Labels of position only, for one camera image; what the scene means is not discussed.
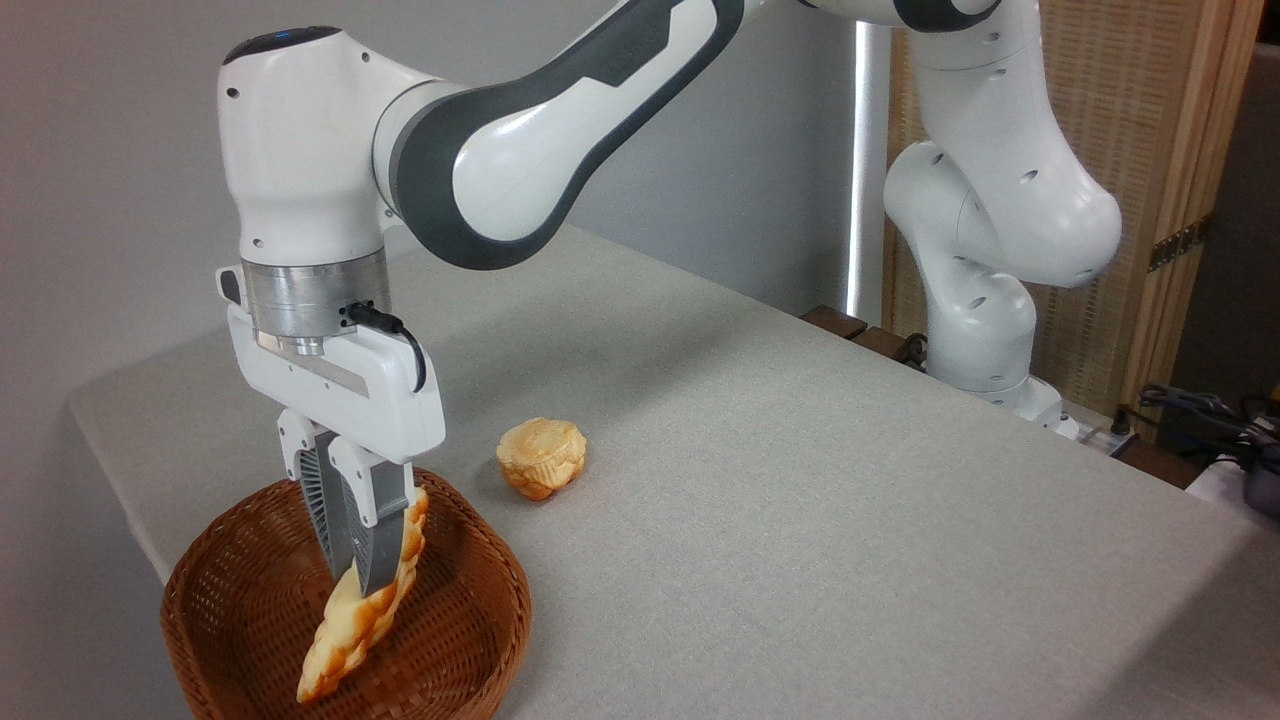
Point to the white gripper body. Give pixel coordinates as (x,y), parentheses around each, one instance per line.
(360,395)

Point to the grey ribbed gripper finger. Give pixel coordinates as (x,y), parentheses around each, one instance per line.
(378,530)
(322,500)

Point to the long braided bread loaf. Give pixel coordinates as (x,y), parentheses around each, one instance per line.
(345,625)

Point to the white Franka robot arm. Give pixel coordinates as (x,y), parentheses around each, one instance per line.
(1000,200)

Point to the small round bread bun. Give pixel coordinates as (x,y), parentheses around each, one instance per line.
(542,458)

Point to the brown wicker basket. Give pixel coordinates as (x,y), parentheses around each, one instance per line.
(460,620)

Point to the dark brown wooden block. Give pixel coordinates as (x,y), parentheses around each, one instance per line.
(832,321)
(885,345)

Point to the white power strip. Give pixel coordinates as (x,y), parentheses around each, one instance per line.
(1095,436)

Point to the metal screen hinge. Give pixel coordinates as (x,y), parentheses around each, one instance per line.
(1180,243)

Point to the wooden woven folding screen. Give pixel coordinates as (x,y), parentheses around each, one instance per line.
(1150,120)

